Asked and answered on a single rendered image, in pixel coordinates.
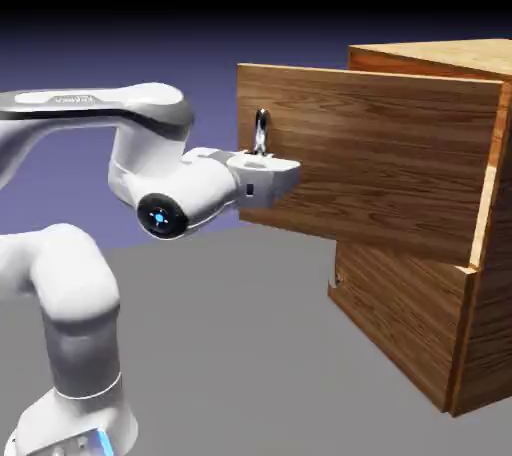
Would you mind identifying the wooden cabinet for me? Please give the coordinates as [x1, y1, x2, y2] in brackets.
[327, 38, 512, 418]

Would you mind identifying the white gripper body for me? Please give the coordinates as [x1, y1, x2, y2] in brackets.
[226, 150, 302, 210]

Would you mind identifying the small wooden cabinet door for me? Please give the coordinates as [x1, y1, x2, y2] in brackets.
[327, 240, 477, 414]

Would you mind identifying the large wooden cabinet door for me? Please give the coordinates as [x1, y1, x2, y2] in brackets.
[236, 62, 512, 269]

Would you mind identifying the curved silver door handle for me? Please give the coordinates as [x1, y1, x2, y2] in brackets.
[252, 108, 272, 157]

